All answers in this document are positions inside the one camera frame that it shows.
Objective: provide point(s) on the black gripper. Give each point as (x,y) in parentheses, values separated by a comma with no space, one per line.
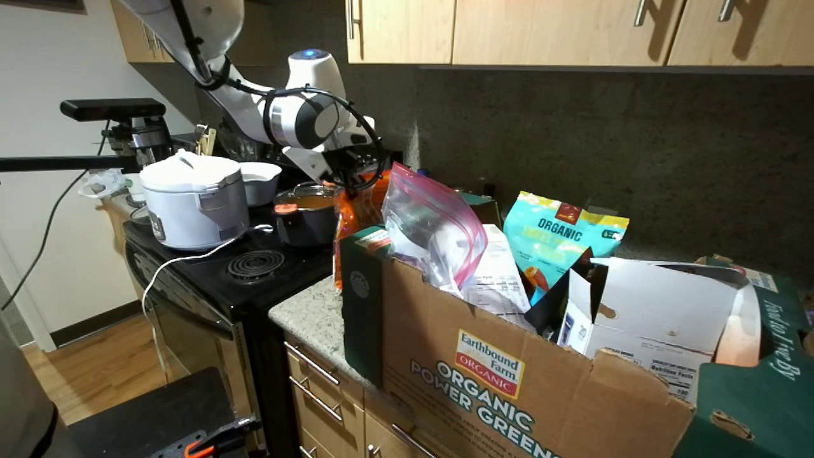
(370,163)

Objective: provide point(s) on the wooden knife block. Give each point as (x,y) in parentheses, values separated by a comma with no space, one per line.
(205,144)

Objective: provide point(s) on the green cardboard produce box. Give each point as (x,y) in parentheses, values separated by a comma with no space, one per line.
(474,373)

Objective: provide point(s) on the white plastic packet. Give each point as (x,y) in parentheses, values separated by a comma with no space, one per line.
(506,280)

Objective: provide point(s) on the teal organic snack bag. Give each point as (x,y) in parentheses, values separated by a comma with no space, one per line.
(562,231)

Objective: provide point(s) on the black robot stand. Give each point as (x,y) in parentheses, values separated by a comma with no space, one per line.
(155,420)

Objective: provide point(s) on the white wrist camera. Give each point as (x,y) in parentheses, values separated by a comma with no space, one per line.
(308,163)

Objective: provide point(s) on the dark picture frame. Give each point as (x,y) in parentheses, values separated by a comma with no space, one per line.
(41,6)

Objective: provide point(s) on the white crumpled bag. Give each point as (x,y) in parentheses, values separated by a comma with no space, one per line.
(105,183)

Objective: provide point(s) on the white rice cooker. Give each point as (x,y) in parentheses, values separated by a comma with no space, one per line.
(191,207)

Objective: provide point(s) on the orange clamp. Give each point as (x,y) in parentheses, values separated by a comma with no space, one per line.
(198,449)

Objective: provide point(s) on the white paper sheet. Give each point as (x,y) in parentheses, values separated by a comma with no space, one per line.
(663,314)

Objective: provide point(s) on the black stereo camera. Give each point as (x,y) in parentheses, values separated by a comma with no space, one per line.
(111,108)

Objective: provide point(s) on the black boom bar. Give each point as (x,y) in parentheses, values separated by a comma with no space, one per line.
(60,163)

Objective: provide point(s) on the pink-edged clear zip bag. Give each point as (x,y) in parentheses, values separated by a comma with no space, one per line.
(433,224)

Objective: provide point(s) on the black kitchen stove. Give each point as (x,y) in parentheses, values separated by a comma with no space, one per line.
(263,295)

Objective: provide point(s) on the black stove top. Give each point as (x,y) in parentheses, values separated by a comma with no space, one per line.
(170,263)

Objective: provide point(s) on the wooden drawer cabinet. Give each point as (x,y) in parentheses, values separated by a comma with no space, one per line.
(326,422)

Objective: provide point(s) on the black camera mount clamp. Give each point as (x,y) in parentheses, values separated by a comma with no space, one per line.
(142,140)

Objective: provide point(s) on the wooden upper cabinet door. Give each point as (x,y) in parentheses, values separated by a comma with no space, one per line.
(135,42)
(408,34)
(550,34)
(773,34)

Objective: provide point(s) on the white lidded pot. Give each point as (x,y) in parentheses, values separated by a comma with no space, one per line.
(260,183)

